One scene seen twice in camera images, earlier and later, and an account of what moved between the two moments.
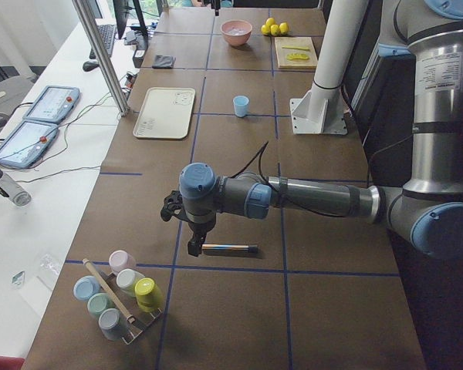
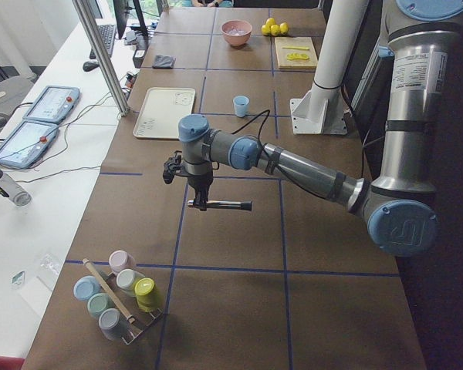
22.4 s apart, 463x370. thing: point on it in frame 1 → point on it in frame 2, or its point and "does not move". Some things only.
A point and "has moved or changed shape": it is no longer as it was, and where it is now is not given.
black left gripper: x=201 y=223 → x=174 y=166
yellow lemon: x=265 y=28 does not move
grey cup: x=113 y=324 does not move
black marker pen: x=251 y=249 has moved or changed shape
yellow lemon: x=275 y=30 does not move
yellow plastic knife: x=297 y=48 does not move
